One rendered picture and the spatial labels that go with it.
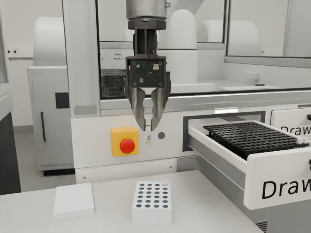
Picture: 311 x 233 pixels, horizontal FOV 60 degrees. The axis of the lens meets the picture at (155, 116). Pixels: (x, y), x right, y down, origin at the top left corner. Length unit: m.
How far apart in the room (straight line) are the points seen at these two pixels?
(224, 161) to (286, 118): 0.40
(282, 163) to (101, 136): 0.46
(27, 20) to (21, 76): 0.76
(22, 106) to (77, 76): 3.51
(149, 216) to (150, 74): 0.30
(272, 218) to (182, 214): 0.57
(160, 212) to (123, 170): 0.26
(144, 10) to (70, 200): 0.46
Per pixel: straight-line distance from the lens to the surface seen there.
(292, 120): 1.02
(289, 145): 0.72
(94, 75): 0.74
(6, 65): 1.67
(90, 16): 0.74
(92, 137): 0.77
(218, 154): 0.68
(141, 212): 0.60
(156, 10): 0.49
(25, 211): 0.72
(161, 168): 0.85
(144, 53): 0.50
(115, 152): 0.74
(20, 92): 4.20
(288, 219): 1.22
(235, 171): 0.62
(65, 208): 0.67
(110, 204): 0.69
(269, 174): 0.57
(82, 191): 0.73
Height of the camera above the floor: 1.12
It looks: 13 degrees down
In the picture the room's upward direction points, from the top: straight up
